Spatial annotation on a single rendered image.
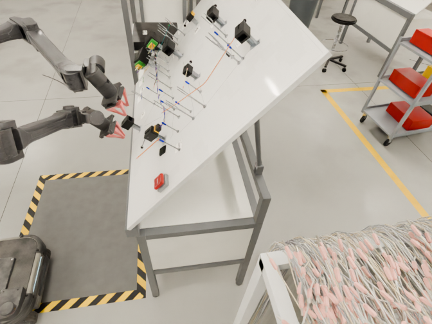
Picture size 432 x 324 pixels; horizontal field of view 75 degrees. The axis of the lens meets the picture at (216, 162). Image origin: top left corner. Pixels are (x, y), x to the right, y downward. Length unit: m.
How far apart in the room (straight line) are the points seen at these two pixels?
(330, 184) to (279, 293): 2.31
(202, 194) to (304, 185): 1.44
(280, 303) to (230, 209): 0.91
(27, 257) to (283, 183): 2.02
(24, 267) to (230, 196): 1.33
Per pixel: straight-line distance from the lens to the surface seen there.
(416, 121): 3.60
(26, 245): 2.23
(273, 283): 0.60
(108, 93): 1.13
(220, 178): 1.56
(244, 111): 0.95
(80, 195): 2.65
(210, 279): 2.12
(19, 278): 2.13
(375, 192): 3.00
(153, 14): 4.27
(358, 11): 5.46
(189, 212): 1.42
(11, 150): 0.93
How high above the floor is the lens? 1.98
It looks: 46 degrees down
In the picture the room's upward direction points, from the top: 5 degrees clockwise
